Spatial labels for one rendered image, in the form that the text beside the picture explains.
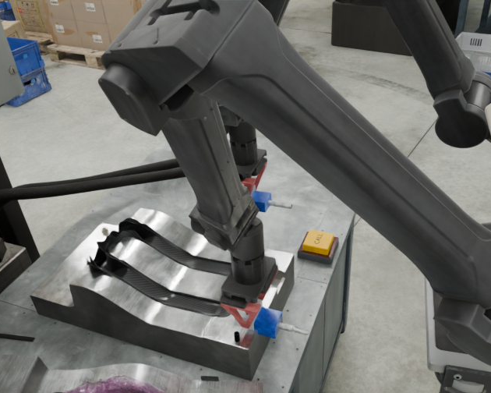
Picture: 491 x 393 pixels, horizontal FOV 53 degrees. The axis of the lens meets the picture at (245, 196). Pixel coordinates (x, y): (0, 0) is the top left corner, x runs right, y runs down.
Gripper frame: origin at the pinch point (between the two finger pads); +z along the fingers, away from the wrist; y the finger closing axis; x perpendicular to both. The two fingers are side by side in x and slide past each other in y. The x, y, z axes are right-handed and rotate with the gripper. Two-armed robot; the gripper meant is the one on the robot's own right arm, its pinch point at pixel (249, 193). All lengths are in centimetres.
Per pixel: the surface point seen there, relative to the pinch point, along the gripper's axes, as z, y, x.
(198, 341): 7.6, 36.2, 4.2
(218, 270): 6.9, 18.8, 0.2
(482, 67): 74, -286, 53
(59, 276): 8.1, 29.8, -33.4
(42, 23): 65, -324, -376
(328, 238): 11.8, -3.4, 17.8
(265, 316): 4.8, 29.2, 14.8
